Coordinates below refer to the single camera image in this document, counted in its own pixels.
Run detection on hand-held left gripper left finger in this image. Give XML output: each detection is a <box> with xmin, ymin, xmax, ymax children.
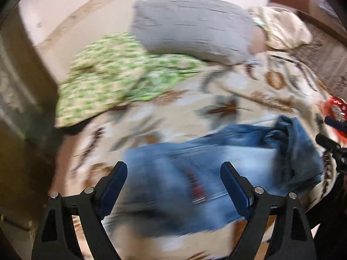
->
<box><xmin>31</xmin><ymin>161</ymin><xmax>128</xmax><ymax>260</ymax></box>

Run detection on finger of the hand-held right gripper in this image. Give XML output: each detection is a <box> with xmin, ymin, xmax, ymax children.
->
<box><xmin>325</xmin><ymin>116</ymin><xmax>347</xmax><ymax>131</ymax></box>
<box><xmin>315</xmin><ymin>133</ymin><xmax>341</xmax><ymax>153</ymax></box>

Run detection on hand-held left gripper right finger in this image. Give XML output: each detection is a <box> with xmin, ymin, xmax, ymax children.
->
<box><xmin>220</xmin><ymin>162</ymin><xmax>317</xmax><ymax>260</ymax></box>

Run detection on blue denim pants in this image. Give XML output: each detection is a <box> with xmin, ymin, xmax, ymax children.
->
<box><xmin>108</xmin><ymin>115</ymin><xmax>326</xmax><ymax>235</ymax></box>

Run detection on red glass ashtray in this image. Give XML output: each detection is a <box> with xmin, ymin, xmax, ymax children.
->
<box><xmin>322</xmin><ymin>96</ymin><xmax>347</xmax><ymax>136</ymax></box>

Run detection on brown striped sofa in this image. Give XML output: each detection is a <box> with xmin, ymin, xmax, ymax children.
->
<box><xmin>268</xmin><ymin>0</ymin><xmax>347</xmax><ymax>98</ymax></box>

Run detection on leaf print blanket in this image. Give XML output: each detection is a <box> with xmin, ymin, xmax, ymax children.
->
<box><xmin>54</xmin><ymin>51</ymin><xmax>339</xmax><ymax>260</ymax></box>

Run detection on white crumpled cloth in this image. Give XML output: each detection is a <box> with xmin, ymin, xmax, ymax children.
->
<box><xmin>248</xmin><ymin>5</ymin><xmax>313</xmax><ymax>50</ymax></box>

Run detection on green checked blanket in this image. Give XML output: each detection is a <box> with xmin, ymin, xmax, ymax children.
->
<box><xmin>54</xmin><ymin>32</ymin><xmax>208</xmax><ymax>128</ymax></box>

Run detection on pink pillow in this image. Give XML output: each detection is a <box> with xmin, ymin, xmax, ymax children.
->
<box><xmin>248</xmin><ymin>27</ymin><xmax>267</xmax><ymax>56</ymax></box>

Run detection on dark door with patterned glass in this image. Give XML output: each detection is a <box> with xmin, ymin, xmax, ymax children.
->
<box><xmin>0</xmin><ymin>8</ymin><xmax>61</xmax><ymax>152</ymax></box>

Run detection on grey quilted pillow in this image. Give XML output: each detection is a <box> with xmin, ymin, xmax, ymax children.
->
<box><xmin>130</xmin><ymin>0</ymin><xmax>262</xmax><ymax>66</ymax></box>

